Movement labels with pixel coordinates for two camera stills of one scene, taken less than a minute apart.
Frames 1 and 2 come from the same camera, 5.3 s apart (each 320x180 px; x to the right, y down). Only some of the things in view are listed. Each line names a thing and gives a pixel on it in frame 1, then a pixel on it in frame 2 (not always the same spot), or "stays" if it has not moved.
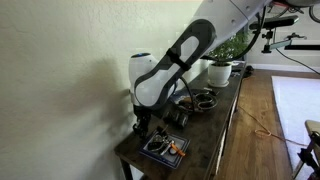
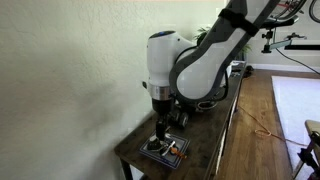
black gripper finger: x=144 y=132 → x=164 y=129
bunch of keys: x=162 y=143 stays
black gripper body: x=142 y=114 → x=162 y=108
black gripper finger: x=136 y=130 → x=160 y=131
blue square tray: x=166 y=148 stays
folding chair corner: x=310 y=155 stays
